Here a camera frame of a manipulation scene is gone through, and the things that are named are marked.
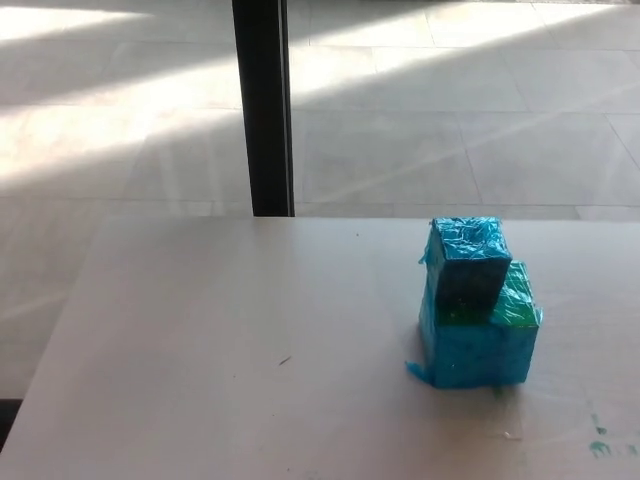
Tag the big blue green taped cube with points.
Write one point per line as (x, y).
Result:
(480, 352)

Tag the small blue taped cube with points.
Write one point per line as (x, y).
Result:
(467, 265)

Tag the black vertical window frame post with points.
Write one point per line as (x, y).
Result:
(262, 107)

